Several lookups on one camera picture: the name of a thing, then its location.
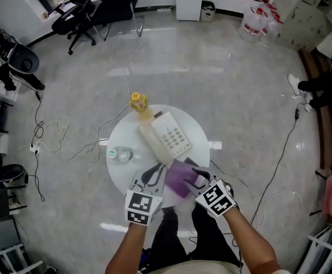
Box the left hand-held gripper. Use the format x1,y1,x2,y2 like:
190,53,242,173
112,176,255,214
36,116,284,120
124,163,168,227

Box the person's light shirt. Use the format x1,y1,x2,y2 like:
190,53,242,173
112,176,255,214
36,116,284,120
154,260,242,274

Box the small waste bin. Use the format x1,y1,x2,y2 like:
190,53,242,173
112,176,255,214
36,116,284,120
200,1,216,23

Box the clear water jug red cap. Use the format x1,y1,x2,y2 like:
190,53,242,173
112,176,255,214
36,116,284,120
238,6,269,42
261,10,283,39

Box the white frame rack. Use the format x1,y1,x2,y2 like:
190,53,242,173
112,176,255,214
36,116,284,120
308,224,332,274
0,243,46,274

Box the black cable with adapter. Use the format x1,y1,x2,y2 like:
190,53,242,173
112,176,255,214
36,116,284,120
250,103,302,225
33,91,46,203

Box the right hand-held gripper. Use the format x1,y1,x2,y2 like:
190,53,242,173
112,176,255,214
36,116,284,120
181,167,240,219

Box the person's right leg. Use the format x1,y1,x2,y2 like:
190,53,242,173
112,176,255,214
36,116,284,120
191,203,242,268

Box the white water dispenser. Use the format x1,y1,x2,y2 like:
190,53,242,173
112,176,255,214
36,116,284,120
175,0,204,22

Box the white cubby shelf cabinet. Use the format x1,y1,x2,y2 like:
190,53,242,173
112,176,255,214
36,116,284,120
0,72,21,104

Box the person's left leg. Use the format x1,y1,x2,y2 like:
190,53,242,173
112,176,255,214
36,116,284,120
151,208,190,271

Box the white desk telephone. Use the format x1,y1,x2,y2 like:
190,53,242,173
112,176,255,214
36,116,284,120
150,111,193,159

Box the black mesh office chair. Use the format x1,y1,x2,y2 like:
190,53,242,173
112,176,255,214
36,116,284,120
91,0,145,42

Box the person's right forearm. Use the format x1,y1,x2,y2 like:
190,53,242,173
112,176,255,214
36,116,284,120
224,207,282,274

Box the long white cable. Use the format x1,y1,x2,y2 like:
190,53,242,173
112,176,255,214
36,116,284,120
30,41,147,162

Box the black swivel office chair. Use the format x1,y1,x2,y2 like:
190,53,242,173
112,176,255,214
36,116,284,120
51,0,98,56

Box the black round bin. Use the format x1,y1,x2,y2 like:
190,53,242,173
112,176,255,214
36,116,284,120
0,164,27,187

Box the grey metal lockers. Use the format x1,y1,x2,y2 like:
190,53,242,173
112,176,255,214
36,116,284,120
277,0,332,53

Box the grey round device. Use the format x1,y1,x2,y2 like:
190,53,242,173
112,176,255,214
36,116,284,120
7,44,40,75

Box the purple cloth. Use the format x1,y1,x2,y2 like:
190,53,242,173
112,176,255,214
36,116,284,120
165,157,201,200

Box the person's left forearm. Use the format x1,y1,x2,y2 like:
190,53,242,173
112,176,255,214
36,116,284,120
106,223,149,274

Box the thin white cable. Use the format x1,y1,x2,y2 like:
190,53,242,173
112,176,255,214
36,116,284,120
257,187,302,231

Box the brown wooden bench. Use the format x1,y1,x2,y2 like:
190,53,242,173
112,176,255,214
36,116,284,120
298,49,332,171

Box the clear water bottle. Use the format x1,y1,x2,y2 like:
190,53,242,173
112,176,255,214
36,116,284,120
107,145,135,163

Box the beige plastic bar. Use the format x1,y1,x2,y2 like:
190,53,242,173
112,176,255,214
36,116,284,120
138,123,173,165

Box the yellow drink bottle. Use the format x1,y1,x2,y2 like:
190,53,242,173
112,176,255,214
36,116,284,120
129,91,155,122

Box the person's leg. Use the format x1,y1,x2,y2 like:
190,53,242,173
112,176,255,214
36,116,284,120
191,203,242,268
151,208,190,271

